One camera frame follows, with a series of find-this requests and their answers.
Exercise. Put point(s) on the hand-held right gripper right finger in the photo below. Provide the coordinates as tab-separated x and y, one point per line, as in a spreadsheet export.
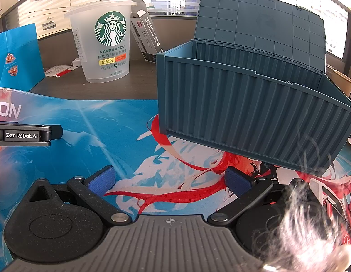
236	181

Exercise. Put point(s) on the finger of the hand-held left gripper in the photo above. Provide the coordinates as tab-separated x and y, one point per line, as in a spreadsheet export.
56	132

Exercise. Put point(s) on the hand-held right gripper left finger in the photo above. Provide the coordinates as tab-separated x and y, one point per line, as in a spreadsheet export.
103	180

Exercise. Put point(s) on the blue container storage box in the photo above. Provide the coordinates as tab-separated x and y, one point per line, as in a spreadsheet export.
249	113

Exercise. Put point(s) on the printed desk mat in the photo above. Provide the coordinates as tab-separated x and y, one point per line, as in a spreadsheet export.
107	119

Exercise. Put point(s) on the white and red leaflet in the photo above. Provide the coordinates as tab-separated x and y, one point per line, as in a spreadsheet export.
57	70

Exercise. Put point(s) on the white charger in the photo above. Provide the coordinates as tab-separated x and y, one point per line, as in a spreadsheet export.
76	62

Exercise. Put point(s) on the blue paper bag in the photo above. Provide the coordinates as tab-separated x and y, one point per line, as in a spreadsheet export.
16	62

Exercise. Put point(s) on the translucent plastic cup green logo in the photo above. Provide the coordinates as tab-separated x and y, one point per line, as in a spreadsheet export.
110	31

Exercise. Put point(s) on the grey pen box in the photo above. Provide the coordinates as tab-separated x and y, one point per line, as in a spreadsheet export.
147	39

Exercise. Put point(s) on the brown paper cup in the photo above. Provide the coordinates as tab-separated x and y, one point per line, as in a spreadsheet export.
344	83

